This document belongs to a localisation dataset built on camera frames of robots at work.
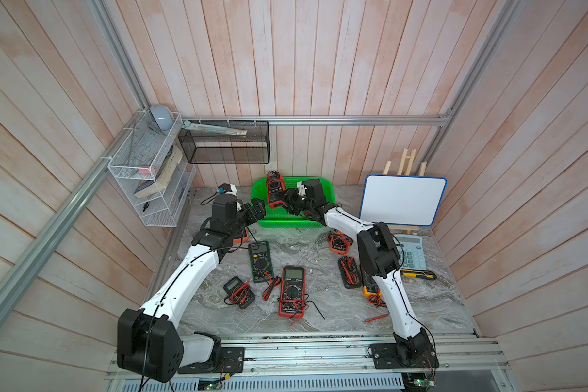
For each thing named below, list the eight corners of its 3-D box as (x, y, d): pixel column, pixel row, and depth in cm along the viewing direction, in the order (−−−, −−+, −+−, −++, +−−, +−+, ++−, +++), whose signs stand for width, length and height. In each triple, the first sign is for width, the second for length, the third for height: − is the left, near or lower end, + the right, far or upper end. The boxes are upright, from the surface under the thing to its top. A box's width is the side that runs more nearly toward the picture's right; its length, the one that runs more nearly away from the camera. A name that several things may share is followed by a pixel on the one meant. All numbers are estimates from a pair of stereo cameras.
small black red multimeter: (223, 308, 85) (220, 304, 82) (227, 281, 92) (225, 276, 88) (253, 308, 85) (251, 304, 82) (255, 281, 92) (254, 276, 88)
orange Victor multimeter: (321, 244, 102) (322, 238, 98) (332, 232, 106) (334, 226, 102) (341, 259, 98) (343, 254, 94) (352, 246, 102) (355, 240, 98)
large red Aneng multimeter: (279, 317, 83) (279, 314, 80) (280, 270, 94) (280, 266, 91) (306, 317, 83) (307, 314, 80) (304, 270, 94) (305, 266, 91)
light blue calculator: (401, 268, 95) (404, 265, 93) (396, 237, 105) (399, 233, 102) (424, 272, 94) (428, 268, 92) (418, 240, 104) (421, 235, 101)
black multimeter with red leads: (341, 288, 90) (343, 284, 87) (337, 260, 97) (339, 256, 94) (359, 288, 90) (362, 284, 87) (354, 260, 97) (356, 256, 94)
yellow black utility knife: (400, 276, 93) (402, 274, 92) (399, 270, 95) (401, 268, 93) (434, 280, 92) (436, 278, 91) (432, 274, 94) (435, 272, 92)
